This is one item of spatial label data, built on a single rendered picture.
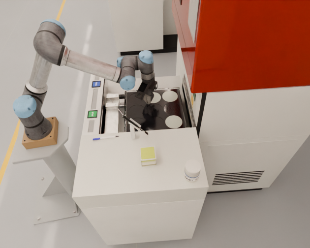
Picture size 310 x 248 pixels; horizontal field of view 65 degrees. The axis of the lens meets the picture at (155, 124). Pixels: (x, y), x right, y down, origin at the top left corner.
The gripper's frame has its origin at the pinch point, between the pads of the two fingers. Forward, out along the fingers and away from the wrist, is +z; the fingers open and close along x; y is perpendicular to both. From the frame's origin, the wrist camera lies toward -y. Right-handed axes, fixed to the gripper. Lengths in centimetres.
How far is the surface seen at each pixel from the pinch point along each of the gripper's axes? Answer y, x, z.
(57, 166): -52, 42, 34
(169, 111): 0.9, -15.0, 1.3
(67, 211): -65, 44, 90
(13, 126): -23, 160, 91
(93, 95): -13.0, 31.5, -4.4
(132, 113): -10.5, 4.6, 1.3
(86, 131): -37.5, 16.7, -4.8
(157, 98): 7.4, -2.9, 1.2
